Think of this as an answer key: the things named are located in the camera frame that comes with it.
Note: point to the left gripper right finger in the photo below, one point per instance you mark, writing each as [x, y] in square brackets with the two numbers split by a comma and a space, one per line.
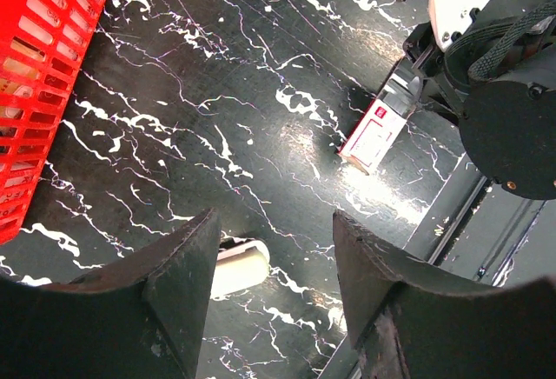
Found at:
[409, 319]

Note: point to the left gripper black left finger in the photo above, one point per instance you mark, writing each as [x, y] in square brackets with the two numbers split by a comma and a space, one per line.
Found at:
[142, 316]

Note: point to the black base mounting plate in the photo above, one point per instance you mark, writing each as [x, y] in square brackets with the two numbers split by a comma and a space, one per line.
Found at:
[449, 215]

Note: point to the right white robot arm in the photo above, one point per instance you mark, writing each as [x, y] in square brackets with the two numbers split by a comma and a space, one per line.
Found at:
[448, 17]

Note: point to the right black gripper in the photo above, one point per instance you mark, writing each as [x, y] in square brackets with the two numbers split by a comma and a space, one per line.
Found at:
[496, 85]

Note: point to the beige and white stapler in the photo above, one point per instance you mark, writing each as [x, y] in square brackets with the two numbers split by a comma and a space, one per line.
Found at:
[241, 267]

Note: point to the red white staple box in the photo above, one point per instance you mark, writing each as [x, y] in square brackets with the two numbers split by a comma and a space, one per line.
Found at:
[384, 119]

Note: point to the red plastic shopping basket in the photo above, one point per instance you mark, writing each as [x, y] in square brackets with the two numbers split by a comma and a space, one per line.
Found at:
[43, 44]

